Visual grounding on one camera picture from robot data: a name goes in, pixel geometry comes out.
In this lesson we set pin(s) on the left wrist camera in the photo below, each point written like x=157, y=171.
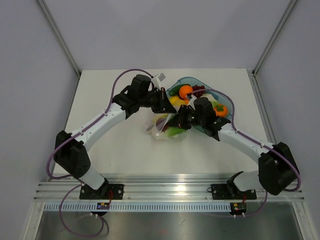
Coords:
x=157, y=79

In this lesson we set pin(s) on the aluminium frame post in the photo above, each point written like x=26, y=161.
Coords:
x=59, y=37
x=275, y=35

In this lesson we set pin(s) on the clear dotted zip bag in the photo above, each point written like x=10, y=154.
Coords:
x=157, y=131

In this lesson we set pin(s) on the white cauliflower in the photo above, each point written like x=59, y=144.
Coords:
x=213, y=101

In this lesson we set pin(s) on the red grapes bunch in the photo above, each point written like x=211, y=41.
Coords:
x=197, y=90

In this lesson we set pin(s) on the green cucumber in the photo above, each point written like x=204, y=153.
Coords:
x=174, y=91

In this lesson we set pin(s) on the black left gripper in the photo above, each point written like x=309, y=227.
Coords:
x=164, y=105

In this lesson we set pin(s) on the green white lettuce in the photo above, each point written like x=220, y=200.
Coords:
x=173, y=132

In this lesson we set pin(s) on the right aluminium frame post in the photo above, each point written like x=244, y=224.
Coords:
x=275, y=35

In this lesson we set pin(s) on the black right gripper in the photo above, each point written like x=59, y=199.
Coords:
x=179, y=120

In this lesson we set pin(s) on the yellow lemon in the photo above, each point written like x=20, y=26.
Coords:
x=173, y=99

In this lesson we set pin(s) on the aluminium mounting rail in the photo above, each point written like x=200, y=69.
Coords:
x=140, y=188

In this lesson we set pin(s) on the orange fruit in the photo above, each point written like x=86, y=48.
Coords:
x=184, y=91

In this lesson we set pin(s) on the left aluminium frame post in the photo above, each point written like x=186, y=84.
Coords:
x=59, y=37

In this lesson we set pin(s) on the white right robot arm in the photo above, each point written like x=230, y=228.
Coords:
x=275, y=162

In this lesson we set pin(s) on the teal plastic basket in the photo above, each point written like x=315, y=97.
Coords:
x=220, y=97

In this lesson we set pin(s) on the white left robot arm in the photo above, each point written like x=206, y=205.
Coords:
x=71, y=149

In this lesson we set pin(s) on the white slotted cable duct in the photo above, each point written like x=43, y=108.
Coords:
x=135, y=207

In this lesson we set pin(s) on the yellow bell pepper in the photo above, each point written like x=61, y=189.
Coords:
x=159, y=117

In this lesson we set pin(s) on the orange persimmon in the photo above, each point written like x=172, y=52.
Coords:
x=220, y=110

